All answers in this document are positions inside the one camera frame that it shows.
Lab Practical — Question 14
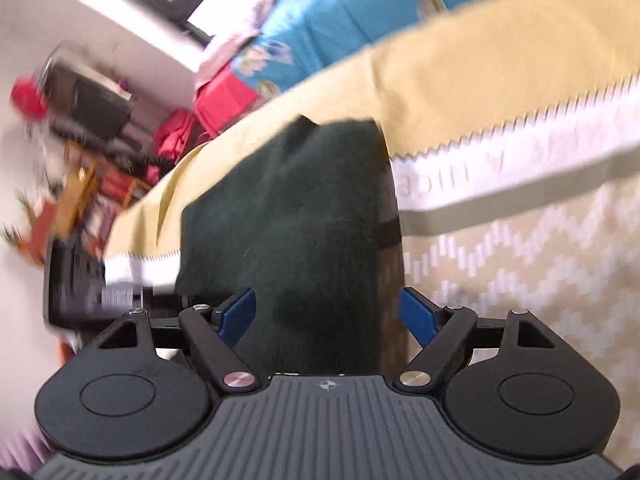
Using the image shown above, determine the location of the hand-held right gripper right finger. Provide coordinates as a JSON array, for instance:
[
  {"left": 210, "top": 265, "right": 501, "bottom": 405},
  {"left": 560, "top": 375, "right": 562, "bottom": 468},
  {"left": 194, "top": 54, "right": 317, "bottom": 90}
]
[{"left": 394, "top": 287, "right": 558, "bottom": 395}]

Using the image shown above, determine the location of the red cloth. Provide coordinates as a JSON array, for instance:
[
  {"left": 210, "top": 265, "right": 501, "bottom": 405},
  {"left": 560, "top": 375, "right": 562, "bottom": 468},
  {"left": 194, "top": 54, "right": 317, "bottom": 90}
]
[{"left": 194, "top": 71, "right": 267, "bottom": 137}]

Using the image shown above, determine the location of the pink striped cloth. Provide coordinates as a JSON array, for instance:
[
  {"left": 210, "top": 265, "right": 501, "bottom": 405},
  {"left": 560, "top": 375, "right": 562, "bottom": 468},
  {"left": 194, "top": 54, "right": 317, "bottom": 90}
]
[{"left": 0, "top": 427, "right": 53, "bottom": 480}]

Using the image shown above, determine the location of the yellow patterned blanket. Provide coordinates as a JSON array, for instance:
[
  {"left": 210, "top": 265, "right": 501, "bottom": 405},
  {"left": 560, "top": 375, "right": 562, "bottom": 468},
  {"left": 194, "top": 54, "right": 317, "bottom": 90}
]
[{"left": 102, "top": 0, "right": 640, "bottom": 411}]

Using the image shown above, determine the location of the blue floral quilt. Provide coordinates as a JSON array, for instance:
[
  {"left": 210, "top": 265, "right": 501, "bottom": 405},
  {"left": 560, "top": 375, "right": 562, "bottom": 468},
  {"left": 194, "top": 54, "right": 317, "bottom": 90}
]
[{"left": 229, "top": 0, "right": 640, "bottom": 95}]

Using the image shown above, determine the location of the dark furniture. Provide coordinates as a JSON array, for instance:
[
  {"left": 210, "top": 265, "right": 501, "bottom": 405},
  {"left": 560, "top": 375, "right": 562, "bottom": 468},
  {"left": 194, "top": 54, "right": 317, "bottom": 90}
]
[{"left": 47, "top": 57, "right": 138, "bottom": 148}]

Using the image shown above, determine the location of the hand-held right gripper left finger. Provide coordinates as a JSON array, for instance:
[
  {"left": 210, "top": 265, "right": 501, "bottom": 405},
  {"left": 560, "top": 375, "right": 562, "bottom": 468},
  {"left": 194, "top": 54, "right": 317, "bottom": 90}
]
[{"left": 96, "top": 287, "right": 262, "bottom": 395}]

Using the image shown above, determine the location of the red round thing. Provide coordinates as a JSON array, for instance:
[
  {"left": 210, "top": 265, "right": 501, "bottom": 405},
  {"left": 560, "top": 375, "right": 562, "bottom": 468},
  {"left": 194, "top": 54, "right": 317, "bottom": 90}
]
[{"left": 11, "top": 76, "right": 49, "bottom": 120}]

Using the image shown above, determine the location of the dark green sweater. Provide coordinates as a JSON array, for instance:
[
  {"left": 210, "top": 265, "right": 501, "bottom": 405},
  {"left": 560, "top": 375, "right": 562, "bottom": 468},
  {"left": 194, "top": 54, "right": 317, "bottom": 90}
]
[{"left": 177, "top": 115, "right": 404, "bottom": 377}]

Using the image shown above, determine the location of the wooden chair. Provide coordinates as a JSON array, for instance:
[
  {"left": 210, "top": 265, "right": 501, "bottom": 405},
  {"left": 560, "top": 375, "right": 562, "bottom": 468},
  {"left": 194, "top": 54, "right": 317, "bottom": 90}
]
[{"left": 52, "top": 142, "right": 151, "bottom": 243}]

